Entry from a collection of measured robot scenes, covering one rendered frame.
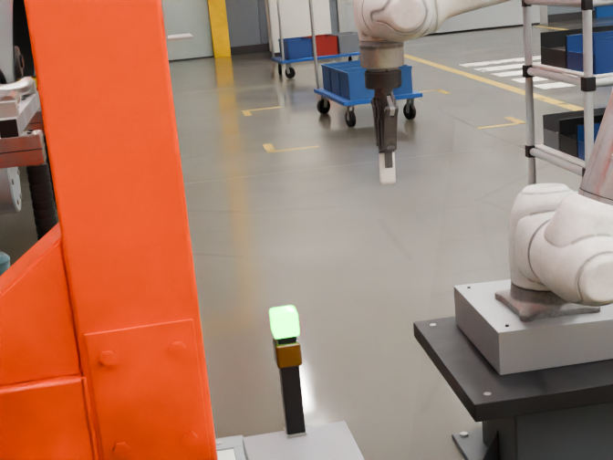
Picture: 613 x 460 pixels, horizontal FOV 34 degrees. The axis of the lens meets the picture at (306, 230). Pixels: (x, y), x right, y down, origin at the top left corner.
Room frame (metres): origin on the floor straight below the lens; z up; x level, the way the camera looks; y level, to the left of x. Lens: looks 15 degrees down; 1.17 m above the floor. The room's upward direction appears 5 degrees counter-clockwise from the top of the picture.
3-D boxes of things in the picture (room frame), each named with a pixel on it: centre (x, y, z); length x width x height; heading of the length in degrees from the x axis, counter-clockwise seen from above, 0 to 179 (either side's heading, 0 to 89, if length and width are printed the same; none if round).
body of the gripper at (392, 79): (2.01, -0.18, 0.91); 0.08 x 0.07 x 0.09; 9
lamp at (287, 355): (1.45, 0.05, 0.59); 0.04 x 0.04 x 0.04; 9
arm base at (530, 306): (2.10, -0.52, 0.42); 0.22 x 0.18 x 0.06; 9
